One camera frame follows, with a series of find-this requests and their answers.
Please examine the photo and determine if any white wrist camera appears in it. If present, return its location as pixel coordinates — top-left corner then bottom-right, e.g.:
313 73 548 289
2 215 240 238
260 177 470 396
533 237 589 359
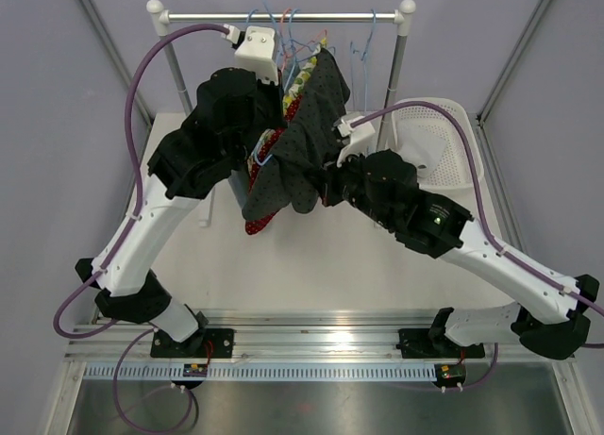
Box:
224 25 280 86
334 112 376 168

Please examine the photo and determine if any white perforated plastic basket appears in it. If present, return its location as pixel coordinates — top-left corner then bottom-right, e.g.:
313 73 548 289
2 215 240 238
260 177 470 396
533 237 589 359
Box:
390 97 484 193

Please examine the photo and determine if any white skirt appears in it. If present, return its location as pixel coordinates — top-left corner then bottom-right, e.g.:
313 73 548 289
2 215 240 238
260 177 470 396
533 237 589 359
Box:
396 121 446 179

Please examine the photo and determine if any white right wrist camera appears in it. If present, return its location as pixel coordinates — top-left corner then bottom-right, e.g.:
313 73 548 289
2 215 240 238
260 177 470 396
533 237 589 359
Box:
334 112 376 168

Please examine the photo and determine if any red polka dot skirt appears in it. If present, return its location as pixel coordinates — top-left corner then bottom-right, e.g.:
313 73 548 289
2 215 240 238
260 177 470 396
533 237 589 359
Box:
243 95 302 235

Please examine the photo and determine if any pink wire hanger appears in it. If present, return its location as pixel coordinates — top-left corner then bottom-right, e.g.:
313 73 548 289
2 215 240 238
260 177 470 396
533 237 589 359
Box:
278 8 327 75

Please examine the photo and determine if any light blue denim skirt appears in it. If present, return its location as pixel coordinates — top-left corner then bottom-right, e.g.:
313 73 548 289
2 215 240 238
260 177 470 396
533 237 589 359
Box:
228 170 249 209

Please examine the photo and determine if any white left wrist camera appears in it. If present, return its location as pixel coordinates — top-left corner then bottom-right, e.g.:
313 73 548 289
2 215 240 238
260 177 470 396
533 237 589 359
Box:
224 25 280 86

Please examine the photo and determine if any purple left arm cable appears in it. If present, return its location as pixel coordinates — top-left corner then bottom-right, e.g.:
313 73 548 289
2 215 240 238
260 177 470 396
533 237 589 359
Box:
51 23 235 430

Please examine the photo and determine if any metal clothes rack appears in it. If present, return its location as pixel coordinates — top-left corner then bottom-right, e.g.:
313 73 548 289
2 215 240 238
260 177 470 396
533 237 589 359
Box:
146 0 417 228

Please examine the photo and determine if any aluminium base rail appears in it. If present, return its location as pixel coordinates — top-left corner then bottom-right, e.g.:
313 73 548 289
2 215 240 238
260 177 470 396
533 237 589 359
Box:
63 311 576 391

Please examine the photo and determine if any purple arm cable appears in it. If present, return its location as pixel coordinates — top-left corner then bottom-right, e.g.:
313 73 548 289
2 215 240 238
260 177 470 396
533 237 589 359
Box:
348 100 604 392
51 23 235 430

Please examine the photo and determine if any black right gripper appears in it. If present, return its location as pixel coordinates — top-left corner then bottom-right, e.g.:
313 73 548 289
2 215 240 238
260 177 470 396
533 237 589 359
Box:
307 143 396 230

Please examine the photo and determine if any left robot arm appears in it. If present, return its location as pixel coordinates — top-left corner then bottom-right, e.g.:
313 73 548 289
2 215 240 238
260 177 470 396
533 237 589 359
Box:
76 67 285 357

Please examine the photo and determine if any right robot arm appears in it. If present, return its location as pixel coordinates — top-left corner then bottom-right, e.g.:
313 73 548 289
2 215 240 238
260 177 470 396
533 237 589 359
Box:
319 151 599 360

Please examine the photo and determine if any lemon print skirt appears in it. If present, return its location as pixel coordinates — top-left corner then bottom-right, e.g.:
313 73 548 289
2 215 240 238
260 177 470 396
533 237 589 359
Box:
282 46 323 114

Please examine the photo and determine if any dark green dotted skirt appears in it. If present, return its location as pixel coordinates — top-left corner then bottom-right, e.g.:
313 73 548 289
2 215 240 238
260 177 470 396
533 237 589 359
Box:
242 50 350 220

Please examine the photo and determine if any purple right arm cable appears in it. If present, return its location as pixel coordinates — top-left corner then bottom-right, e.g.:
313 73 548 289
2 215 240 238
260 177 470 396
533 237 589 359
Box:
348 100 604 392

